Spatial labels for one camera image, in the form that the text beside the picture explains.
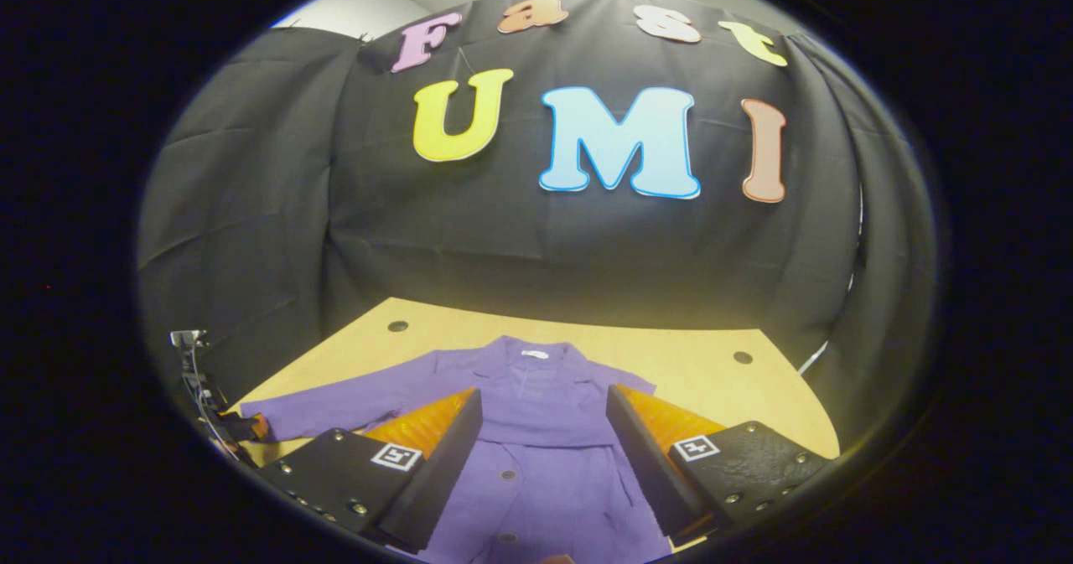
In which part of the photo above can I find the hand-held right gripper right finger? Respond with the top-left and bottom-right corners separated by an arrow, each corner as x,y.
605,384 -> 835,548

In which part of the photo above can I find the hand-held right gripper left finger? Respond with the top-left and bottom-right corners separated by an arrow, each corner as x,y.
256,386 -> 485,555

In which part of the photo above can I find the purple button shirt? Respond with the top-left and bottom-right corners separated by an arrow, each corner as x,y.
239,335 -> 671,564

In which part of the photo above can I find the black backdrop cloth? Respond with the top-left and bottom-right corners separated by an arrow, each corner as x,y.
138,0 -> 936,456

